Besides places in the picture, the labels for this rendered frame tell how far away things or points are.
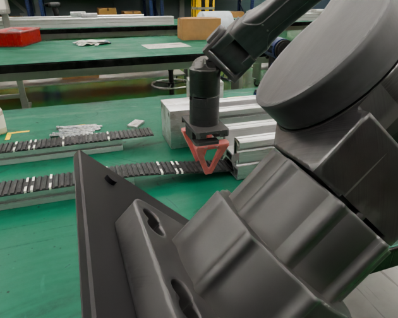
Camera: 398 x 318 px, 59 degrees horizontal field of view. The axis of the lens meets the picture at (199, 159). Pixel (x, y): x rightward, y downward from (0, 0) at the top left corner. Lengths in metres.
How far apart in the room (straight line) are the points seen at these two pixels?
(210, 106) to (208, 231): 0.50
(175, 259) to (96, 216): 0.05
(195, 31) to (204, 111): 2.18
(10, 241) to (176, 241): 0.46
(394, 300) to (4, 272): 1.15
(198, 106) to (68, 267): 0.34
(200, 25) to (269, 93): 2.63
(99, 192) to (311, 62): 0.13
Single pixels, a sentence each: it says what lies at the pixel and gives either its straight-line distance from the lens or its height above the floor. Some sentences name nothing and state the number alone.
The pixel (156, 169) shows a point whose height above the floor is 0.81.
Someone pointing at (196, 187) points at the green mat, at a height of 0.78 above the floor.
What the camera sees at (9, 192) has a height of 0.81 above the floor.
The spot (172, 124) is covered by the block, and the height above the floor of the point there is 0.84.
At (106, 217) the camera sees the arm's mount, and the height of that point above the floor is 1.02.
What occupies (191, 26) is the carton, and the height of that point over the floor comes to 0.88.
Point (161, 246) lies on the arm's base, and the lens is 0.16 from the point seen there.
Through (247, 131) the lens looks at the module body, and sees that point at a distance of 0.75.
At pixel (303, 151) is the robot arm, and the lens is 0.16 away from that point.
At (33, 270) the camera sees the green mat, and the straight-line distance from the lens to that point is 0.55.
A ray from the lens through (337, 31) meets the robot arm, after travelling 0.18.
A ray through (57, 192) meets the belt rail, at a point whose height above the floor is 0.80.
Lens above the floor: 1.12
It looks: 26 degrees down
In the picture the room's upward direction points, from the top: straight up
